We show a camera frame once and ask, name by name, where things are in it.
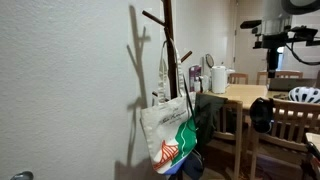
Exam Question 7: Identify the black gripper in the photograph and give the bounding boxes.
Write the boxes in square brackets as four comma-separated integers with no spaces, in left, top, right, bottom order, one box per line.
[253,32,290,79]

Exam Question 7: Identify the cream San Francisco tote bag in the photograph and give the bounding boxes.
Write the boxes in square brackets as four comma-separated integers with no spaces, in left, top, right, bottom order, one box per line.
[139,39,198,176]

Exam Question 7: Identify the black pouch bag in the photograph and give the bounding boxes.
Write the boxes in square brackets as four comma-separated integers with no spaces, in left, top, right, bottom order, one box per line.
[249,97,276,134]

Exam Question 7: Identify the brown wooden coat stand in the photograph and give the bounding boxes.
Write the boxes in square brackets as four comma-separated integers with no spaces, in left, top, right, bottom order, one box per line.
[141,0,194,101]

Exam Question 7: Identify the light wooden chair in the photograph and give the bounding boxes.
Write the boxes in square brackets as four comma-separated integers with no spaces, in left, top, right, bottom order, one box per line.
[255,69,304,86]
[248,97,320,180]
[204,99,244,180]
[228,72,249,85]

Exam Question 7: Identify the grey laptop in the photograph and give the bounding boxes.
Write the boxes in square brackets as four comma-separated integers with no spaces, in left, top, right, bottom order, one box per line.
[268,77,318,92]

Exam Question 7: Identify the white door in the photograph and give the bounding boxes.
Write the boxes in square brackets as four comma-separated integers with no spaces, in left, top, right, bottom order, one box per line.
[234,0,268,76]

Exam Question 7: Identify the light wooden dining table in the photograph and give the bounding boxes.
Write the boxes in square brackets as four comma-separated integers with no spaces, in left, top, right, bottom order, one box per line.
[203,83,320,113]

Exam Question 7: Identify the white bicycle helmet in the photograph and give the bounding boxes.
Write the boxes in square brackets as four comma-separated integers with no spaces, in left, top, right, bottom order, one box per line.
[288,86,320,104]

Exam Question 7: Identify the white electric kettle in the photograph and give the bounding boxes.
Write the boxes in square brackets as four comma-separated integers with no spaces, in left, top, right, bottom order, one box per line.
[210,65,228,94]

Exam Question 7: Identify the round standing mirror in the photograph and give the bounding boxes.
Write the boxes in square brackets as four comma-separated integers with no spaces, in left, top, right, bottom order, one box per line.
[204,53,215,69]

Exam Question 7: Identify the purple box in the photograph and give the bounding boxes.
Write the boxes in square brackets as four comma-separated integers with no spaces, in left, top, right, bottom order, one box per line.
[188,64,203,93]

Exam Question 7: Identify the small white bottle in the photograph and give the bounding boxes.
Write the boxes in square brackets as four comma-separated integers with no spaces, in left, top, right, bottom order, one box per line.
[193,76,202,93]

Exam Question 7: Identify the dark green jacket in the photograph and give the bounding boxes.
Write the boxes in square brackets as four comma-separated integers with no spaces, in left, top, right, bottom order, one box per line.
[194,92,229,154]

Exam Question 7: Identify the black object red accents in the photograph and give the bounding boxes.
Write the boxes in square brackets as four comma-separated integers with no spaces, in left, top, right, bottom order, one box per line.
[301,141,320,180]

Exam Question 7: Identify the grey rounded object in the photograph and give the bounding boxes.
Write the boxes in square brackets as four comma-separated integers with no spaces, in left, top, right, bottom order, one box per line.
[9,170,34,180]

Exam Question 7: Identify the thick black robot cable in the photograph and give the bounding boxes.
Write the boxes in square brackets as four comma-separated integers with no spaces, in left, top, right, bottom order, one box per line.
[284,42,320,66]

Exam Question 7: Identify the black stereo camera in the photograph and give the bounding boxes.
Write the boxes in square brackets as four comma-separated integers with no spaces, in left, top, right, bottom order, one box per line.
[240,19,263,30]

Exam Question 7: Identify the dark blue long-strap bag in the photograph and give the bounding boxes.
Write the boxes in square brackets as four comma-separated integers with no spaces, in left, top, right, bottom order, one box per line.
[181,74,205,180]

